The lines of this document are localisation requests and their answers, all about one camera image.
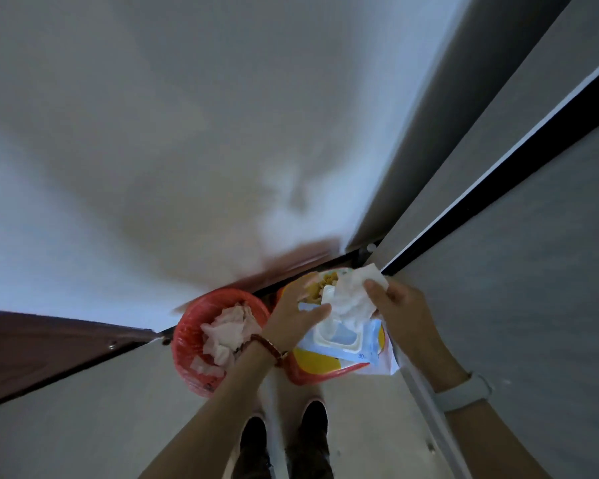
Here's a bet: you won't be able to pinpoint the person's left hand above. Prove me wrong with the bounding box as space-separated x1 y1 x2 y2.
261 272 332 357

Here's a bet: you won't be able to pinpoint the person's right hand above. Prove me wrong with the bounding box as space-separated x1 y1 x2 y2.
363 277 433 361

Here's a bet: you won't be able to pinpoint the white wet wipe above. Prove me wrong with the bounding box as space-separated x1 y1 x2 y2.
328 263 390 324

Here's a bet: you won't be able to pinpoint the blue wet wipes pack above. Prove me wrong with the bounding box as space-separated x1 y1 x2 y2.
295 284 386 368

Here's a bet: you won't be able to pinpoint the person's left forearm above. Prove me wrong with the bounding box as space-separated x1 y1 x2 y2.
139 350 281 479

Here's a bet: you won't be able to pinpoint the person's right forearm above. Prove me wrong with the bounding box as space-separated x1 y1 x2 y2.
395 339 551 479

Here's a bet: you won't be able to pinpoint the yellow food scraps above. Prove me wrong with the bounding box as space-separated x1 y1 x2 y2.
304 270 341 306

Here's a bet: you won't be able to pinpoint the red bin with food scraps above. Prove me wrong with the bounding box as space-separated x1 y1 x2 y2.
275 267 395 387

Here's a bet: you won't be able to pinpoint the crumpled white tissues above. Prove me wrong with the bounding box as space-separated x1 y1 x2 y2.
190 304 263 380

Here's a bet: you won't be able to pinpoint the person's right black shoe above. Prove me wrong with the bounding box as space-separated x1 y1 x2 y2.
299 400 329 445

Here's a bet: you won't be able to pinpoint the person's black shoe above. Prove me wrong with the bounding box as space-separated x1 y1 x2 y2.
239 416 270 465
299 400 329 445

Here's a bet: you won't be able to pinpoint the white wrist band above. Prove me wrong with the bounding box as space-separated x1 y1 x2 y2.
431 372 495 413

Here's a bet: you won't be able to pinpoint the red bin with tissues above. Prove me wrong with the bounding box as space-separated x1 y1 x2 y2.
171 288 271 399

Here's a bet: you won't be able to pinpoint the person's left black shoe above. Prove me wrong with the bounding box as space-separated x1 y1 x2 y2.
239 416 270 465

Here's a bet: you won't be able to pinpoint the person's right trouser leg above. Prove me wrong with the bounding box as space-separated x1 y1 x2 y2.
286 434 335 479

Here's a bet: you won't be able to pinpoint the person's trouser leg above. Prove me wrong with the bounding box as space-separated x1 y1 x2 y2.
286 434 335 479
232 446 273 479

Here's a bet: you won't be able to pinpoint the grey cabinet door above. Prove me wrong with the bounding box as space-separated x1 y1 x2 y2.
379 55 599 479

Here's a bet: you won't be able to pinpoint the person's left trouser leg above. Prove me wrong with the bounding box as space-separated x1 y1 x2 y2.
232 446 273 479

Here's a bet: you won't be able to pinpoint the brown wooden door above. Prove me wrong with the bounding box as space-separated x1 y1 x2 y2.
0 309 158 412

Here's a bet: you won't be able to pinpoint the brown bead bracelet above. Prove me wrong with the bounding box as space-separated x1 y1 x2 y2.
239 334 288 368

